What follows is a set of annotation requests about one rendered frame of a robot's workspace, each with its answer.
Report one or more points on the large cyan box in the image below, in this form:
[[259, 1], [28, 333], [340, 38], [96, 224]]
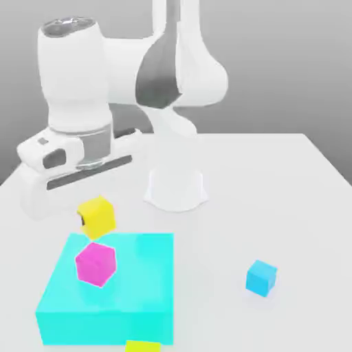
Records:
[[132, 288]]

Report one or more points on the small yellow cube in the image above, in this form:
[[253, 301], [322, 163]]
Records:
[[99, 217]]

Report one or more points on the small magenta cube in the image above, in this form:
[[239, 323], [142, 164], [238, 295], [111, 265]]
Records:
[[96, 264]]

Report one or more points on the small blue cube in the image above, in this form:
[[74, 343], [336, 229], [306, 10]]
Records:
[[260, 278]]

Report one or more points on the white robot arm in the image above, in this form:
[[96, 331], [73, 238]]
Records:
[[74, 71]]

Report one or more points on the small lime cube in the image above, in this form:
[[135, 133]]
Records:
[[142, 346]]

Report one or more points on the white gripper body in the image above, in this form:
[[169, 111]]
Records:
[[82, 189]]

